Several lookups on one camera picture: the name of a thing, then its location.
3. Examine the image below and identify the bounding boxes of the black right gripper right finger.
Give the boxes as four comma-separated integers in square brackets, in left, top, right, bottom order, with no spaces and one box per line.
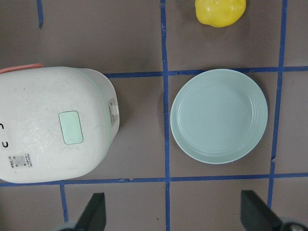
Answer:
[241,190,282,231]

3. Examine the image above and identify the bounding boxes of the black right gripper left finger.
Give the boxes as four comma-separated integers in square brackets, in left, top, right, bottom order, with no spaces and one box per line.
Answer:
[75,193,106,231]

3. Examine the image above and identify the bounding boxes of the green plate near right arm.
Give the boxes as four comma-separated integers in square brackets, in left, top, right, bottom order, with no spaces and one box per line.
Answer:
[170,69,269,165]

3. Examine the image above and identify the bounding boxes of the white rice cooker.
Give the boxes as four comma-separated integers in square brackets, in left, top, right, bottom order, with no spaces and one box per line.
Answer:
[0,64,119,183]

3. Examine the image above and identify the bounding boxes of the yellow toy pepper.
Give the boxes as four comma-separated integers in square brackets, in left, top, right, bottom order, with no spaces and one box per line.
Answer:
[194,0,246,28]

